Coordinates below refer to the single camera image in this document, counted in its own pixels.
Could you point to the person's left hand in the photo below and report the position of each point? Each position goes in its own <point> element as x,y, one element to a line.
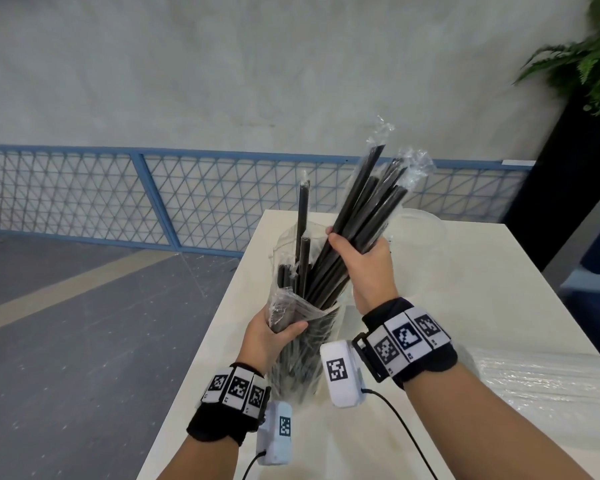
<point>260,344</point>

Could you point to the person's right hand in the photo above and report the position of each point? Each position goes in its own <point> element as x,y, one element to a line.
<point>367,279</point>

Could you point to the person's left thumb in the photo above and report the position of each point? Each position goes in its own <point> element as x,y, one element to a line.
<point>292,331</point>

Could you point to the person's right thumb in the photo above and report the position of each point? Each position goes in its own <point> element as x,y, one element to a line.
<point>337,244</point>

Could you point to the clear plastic straw bag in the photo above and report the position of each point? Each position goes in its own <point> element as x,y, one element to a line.
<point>300,314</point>

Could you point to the bundle of black straws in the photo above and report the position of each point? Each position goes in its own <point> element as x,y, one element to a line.
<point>365,209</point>

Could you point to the person's left forearm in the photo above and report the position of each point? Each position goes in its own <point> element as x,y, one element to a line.
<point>200,459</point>

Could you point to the person's right forearm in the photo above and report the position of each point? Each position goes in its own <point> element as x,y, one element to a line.
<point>490,429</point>

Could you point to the cluster of loose black straws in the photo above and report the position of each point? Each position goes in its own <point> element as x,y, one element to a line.
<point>302,254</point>

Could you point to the clear plastic cup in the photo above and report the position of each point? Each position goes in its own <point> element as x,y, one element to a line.
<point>420,239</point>

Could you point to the black left wristband with markers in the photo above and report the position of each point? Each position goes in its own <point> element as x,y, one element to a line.
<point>220,414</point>

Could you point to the black wristband with markers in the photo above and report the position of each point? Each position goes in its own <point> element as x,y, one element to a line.
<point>405,339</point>
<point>220,414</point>

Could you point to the black right wristband with markers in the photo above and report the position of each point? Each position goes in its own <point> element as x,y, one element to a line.
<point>405,339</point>

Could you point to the black tall planter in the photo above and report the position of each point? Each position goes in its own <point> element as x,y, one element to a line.
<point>575,184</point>

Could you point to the blue mesh fence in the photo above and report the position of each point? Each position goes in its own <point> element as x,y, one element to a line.
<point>80,194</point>

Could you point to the clear plastic wrap sheet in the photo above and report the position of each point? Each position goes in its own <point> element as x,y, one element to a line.
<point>545,389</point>

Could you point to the green fern plant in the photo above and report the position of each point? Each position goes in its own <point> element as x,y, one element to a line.
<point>590,59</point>

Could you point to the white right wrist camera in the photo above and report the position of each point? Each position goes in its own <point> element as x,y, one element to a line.
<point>341,374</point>

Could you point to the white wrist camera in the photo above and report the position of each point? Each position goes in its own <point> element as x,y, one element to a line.
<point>341,374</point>
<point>275,434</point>

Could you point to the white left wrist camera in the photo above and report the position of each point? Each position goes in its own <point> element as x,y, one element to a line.
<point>275,434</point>

